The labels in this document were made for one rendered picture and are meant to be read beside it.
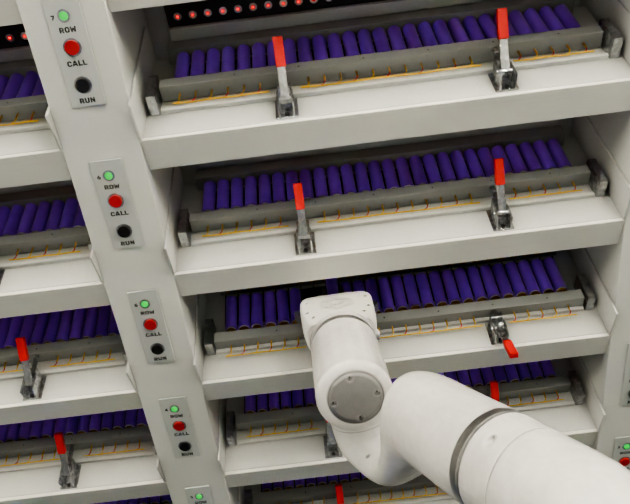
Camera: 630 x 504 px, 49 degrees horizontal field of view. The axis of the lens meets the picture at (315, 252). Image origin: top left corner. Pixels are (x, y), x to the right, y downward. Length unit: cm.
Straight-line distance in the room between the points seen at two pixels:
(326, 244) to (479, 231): 21
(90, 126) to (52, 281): 24
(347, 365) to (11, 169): 48
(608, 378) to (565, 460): 64
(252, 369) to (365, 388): 33
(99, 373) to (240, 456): 27
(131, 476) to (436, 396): 70
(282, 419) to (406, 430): 57
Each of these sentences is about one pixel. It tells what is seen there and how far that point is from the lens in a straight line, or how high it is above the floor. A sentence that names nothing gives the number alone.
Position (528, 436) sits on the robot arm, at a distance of 55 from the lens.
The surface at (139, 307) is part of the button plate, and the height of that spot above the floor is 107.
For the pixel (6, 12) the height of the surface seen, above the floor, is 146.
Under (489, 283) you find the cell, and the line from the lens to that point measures 110.
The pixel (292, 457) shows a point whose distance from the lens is 116.
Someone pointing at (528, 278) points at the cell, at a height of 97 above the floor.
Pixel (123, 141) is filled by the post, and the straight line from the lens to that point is 87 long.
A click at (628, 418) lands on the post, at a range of 122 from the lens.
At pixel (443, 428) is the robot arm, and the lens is 59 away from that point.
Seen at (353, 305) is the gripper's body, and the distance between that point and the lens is 92.
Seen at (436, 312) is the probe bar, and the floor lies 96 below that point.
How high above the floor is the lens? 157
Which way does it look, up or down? 29 degrees down
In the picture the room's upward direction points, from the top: 7 degrees counter-clockwise
